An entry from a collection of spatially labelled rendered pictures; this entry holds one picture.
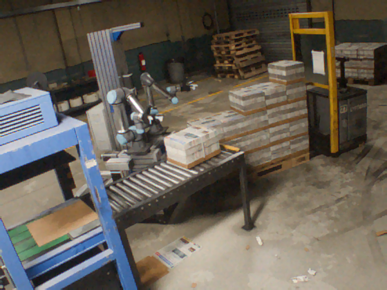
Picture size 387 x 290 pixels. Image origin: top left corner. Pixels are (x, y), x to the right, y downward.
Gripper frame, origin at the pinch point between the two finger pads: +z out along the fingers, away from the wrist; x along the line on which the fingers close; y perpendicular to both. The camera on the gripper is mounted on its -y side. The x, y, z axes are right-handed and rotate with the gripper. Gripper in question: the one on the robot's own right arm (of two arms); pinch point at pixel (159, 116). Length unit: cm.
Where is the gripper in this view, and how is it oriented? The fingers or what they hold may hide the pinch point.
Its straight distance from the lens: 292.0
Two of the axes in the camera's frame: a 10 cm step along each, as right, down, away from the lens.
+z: 7.5, 1.2, -6.5
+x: -6.6, 2.4, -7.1
